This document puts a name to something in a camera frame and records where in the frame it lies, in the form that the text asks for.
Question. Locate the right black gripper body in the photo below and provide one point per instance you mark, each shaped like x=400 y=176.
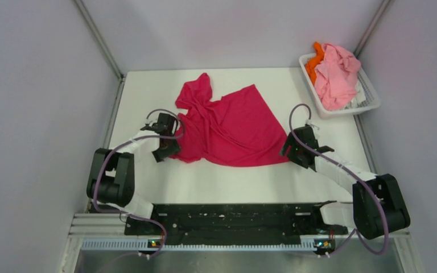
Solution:
x=294 y=154

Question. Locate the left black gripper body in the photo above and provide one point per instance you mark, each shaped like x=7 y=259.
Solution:
x=172 y=141

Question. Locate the magenta t-shirt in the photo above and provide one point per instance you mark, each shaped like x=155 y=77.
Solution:
x=239 y=130

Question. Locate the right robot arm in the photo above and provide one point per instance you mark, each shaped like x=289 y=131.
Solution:
x=377 y=203

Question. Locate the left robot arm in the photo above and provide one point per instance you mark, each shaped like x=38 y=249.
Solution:
x=111 y=184

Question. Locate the light pink t-shirt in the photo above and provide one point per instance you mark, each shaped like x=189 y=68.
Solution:
x=336 y=77

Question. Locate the orange t-shirt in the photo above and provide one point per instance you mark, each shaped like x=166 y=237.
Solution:
x=314 y=61

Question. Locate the white plastic basket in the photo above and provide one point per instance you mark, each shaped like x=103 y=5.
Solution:
x=372 y=100

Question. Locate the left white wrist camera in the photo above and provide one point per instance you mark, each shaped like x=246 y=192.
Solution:
x=150 y=122

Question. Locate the aluminium frame profile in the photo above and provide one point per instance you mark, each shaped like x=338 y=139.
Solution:
x=97 y=225

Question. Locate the grey slotted cable duct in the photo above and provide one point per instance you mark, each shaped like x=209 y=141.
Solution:
x=137 y=244

